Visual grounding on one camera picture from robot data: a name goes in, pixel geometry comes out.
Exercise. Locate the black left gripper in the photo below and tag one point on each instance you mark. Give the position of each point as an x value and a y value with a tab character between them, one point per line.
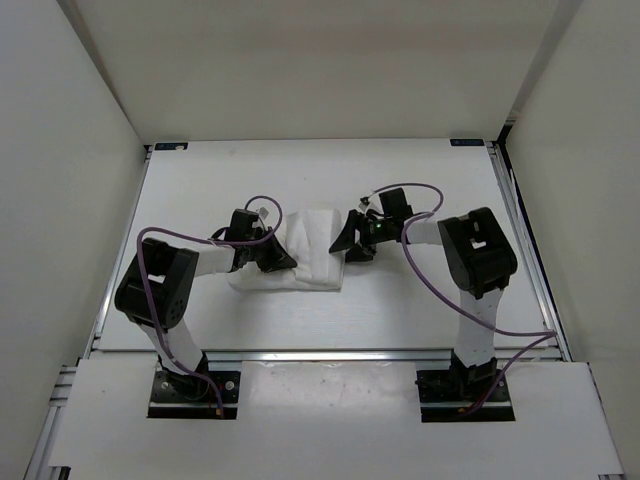
278	258

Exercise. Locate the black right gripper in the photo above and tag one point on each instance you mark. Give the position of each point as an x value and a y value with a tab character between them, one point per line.
347	238

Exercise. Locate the white pleated skirt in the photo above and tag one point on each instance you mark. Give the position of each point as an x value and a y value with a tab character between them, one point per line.
307	236

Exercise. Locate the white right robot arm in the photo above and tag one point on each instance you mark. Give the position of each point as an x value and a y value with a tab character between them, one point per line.
479	257

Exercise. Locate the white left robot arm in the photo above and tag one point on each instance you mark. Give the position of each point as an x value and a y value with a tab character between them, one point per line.
156	288

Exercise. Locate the blue left corner label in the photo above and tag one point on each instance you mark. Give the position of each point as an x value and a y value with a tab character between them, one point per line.
171	146

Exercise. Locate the blue corner label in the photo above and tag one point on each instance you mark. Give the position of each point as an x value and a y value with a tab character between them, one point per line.
462	142
171	146

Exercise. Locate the blue right corner label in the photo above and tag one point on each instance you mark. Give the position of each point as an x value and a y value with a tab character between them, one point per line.
462	142

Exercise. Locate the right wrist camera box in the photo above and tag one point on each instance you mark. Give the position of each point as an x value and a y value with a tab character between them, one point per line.
367	204

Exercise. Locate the aluminium front table rail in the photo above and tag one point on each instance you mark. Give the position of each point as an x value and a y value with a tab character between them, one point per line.
333	355

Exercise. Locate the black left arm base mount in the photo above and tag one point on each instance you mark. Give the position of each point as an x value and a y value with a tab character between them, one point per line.
175	396

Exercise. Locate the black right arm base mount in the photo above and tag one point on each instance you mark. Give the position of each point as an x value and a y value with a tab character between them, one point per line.
475	394

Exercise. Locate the aluminium right frame rail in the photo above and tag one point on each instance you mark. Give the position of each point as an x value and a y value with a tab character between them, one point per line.
525	238

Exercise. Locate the aluminium frame rail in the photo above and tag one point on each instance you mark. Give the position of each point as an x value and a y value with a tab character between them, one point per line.
525	238
39	466

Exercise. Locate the aluminium left frame rail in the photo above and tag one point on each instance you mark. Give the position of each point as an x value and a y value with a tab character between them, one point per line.
39	466

